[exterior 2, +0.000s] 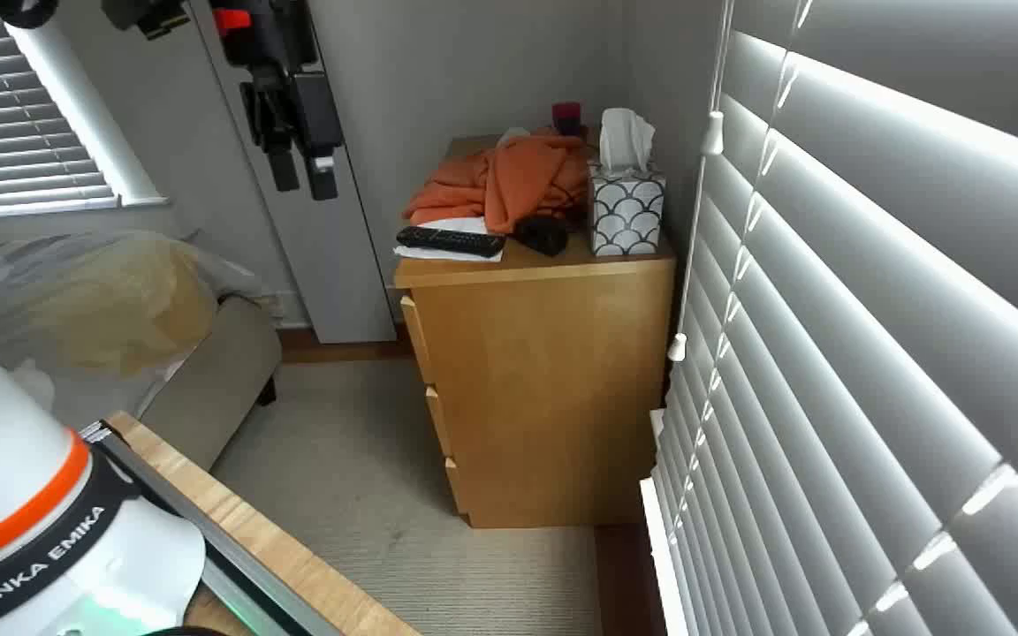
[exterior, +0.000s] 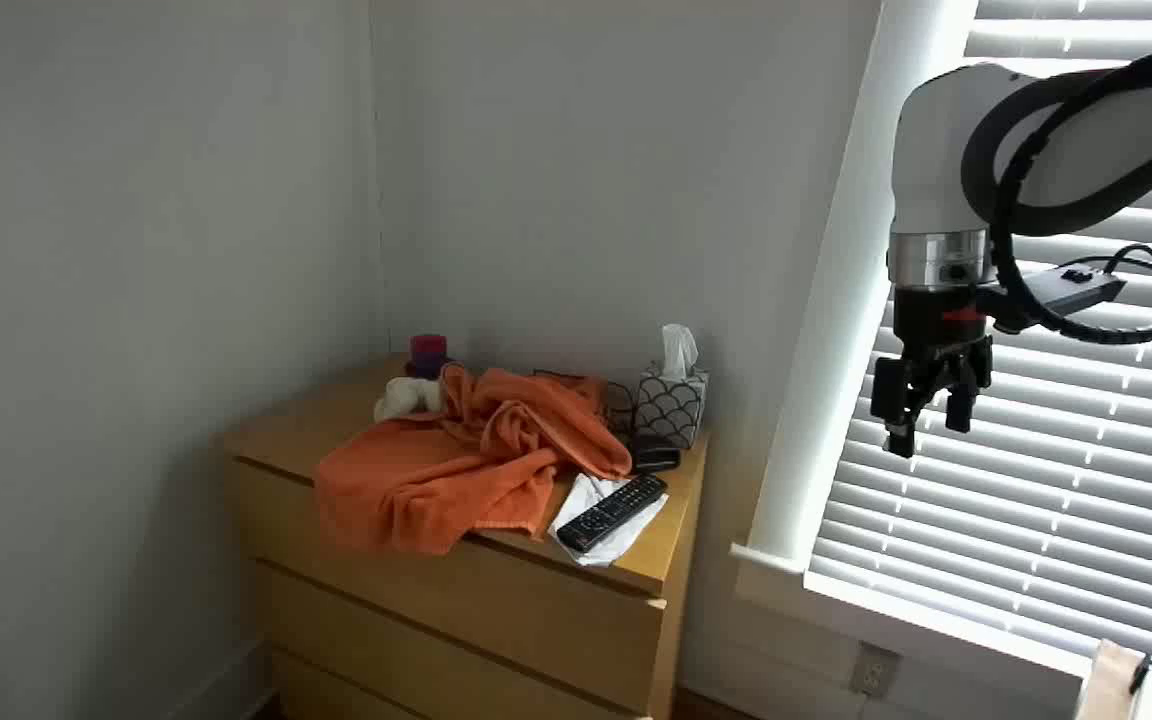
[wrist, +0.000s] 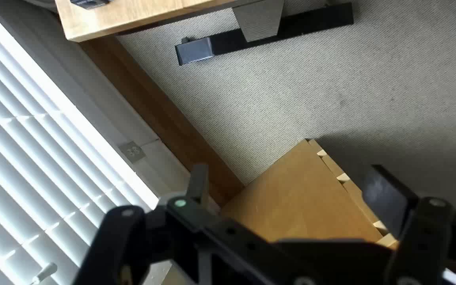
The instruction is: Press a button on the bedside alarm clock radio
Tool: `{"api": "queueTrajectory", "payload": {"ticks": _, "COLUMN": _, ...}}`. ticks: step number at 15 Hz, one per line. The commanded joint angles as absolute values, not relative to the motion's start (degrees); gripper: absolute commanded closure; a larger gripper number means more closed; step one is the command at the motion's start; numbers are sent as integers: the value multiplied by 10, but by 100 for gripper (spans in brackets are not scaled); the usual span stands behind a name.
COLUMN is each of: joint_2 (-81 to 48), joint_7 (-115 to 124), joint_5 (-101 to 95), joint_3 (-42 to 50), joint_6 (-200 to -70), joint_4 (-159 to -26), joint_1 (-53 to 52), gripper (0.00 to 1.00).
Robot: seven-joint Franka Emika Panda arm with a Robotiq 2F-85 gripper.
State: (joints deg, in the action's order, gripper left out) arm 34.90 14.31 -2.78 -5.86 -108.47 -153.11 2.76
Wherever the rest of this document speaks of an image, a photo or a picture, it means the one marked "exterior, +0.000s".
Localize white paper sheet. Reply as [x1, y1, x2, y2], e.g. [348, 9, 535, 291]
[550, 471, 670, 570]

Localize patterned tissue box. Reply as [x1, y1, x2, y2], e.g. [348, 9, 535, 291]
[637, 323, 709, 447]

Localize orange towel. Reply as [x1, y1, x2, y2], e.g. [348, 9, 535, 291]
[318, 365, 633, 558]

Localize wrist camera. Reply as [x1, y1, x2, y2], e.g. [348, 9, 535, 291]
[1008, 264, 1121, 321]

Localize white window blinds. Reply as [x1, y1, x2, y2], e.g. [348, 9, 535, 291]
[806, 0, 1152, 682]

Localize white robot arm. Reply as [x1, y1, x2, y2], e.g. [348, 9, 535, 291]
[872, 53, 1152, 456]

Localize light wooden dresser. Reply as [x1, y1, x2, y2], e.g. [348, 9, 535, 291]
[225, 370, 709, 720]

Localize small white cloth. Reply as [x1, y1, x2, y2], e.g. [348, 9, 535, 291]
[373, 377, 443, 422]

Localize dark red candle jar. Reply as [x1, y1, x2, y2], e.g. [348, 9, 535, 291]
[406, 334, 449, 379]

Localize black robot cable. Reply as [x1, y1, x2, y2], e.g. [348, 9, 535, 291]
[958, 43, 1152, 347]

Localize wall power outlet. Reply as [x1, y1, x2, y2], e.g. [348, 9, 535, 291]
[848, 644, 899, 701]

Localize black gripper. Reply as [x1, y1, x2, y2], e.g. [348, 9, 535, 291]
[872, 288, 991, 456]

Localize black remote control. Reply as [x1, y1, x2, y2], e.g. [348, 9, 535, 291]
[553, 476, 670, 554]

